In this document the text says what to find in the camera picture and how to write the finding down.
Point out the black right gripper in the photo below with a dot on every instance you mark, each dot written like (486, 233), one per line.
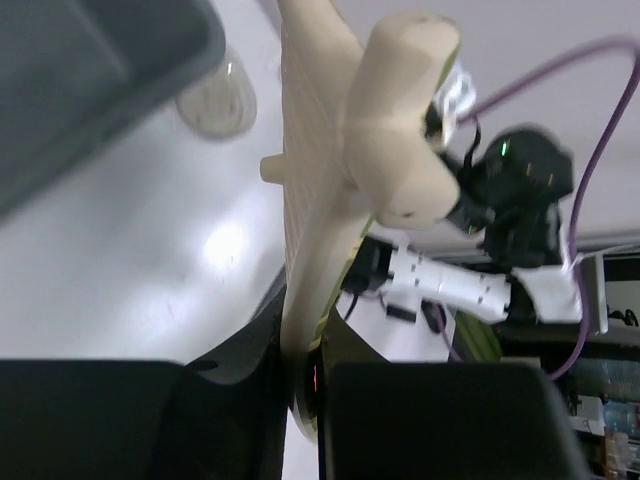
(511, 195)

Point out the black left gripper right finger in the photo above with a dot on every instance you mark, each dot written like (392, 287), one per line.
(382, 420)

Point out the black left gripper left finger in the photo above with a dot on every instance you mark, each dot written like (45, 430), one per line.
(221, 416)

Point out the yellow woven placemat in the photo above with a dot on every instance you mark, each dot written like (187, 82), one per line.
(354, 153)

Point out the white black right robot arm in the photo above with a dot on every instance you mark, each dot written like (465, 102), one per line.
(492, 294)

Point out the grey plastic bin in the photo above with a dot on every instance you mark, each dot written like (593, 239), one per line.
(76, 74)

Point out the left clear glass plate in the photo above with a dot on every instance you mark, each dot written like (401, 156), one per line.
(222, 105)

